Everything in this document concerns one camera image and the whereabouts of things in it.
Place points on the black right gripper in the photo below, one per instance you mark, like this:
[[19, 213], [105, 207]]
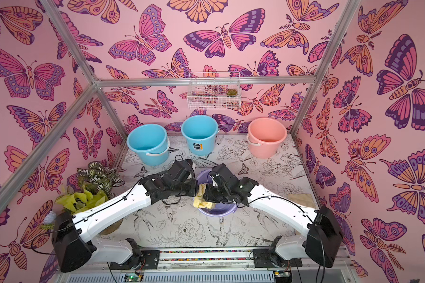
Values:
[[210, 193]]

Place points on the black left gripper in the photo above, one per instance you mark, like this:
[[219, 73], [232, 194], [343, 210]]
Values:
[[195, 190]]

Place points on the purple plastic bucket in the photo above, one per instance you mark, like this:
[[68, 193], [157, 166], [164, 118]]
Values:
[[220, 209]]

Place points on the yellow cleaning cloth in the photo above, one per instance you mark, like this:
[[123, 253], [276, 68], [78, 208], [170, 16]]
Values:
[[199, 200]]

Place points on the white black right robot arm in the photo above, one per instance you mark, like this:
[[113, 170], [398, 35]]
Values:
[[320, 235]]

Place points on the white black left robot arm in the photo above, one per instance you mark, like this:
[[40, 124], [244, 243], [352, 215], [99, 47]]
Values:
[[75, 237]]

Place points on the left light blue bucket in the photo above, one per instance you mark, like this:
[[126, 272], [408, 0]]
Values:
[[150, 142]]

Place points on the light blue bucket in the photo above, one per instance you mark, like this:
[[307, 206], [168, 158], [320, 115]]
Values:
[[150, 142], [200, 133]]

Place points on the middle light blue bucket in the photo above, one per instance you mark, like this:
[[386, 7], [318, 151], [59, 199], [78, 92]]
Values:
[[200, 133]]

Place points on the pink plastic bucket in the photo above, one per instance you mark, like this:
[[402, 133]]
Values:
[[265, 136]]

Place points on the potted green leafy plant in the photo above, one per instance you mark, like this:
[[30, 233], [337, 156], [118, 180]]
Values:
[[89, 188]]

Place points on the small green succulent plant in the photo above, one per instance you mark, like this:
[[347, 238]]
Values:
[[232, 92]]

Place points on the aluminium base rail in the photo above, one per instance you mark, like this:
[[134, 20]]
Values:
[[210, 265]]

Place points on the white wire wall basket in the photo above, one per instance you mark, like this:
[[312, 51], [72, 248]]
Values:
[[208, 90]]

